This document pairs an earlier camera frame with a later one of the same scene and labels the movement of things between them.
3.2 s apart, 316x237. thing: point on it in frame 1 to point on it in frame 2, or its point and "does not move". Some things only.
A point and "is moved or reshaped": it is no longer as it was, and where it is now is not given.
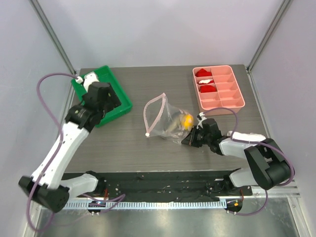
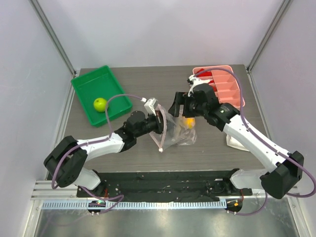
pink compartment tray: [217, 86] does not move
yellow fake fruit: [188, 122] does not move
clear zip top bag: [162, 120] is moved or reshaped
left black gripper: [115, 101] to [160, 122]
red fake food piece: [203, 72] does not move
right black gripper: [196, 138] to [184, 106]
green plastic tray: [105, 75] does not move
